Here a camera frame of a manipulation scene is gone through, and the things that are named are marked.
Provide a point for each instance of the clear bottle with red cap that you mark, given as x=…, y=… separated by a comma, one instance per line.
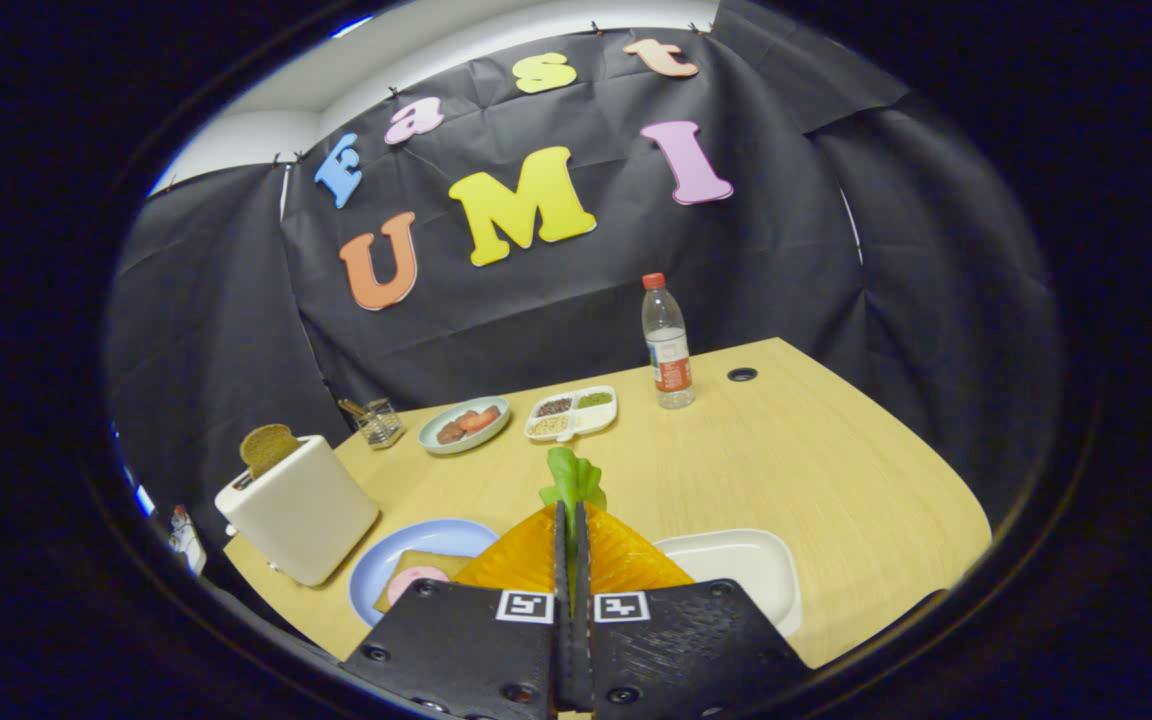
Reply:
x=669, y=350

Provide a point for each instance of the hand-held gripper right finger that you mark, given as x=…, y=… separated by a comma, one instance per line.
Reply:
x=686, y=650

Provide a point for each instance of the blue round plate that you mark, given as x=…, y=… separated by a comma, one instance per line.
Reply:
x=436, y=535

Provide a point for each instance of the brown meat patty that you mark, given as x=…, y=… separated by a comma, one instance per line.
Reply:
x=450, y=433

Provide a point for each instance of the brown toast slice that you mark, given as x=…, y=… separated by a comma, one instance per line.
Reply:
x=269, y=448

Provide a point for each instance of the pink ham slice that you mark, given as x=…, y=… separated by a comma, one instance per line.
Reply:
x=416, y=583

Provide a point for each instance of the pale green round plate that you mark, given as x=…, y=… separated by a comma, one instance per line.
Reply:
x=436, y=445

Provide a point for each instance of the white toaster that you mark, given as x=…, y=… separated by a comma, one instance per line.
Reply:
x=306, y=520

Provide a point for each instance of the red tomato slice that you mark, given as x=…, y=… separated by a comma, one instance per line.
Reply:
x=481, y=418

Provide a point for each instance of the black table grommet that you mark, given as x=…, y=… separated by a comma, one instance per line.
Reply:
x=742, y=374

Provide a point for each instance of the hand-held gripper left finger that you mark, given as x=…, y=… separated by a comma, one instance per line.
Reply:
x=466, y=650

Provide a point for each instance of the white rectangular dish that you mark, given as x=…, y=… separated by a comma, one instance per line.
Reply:
x=736, y=560

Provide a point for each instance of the white divided condiment dish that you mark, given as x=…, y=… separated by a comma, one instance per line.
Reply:
x=591, y=418

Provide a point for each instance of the black backdrop cloth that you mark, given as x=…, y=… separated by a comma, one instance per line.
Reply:
x=586, y=290

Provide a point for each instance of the green lettuce leaf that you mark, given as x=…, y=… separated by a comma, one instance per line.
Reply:
x=571, y=480

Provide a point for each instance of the white and red object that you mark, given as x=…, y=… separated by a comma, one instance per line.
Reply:
x=186, y=540

